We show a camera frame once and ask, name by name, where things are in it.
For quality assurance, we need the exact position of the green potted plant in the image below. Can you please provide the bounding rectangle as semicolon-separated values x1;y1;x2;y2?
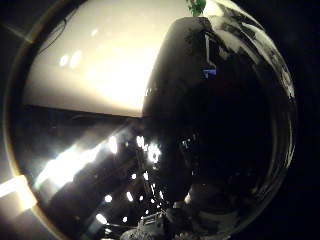
185;0;208;17

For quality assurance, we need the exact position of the thin black cable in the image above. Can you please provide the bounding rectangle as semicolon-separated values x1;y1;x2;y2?
36;16;68;56

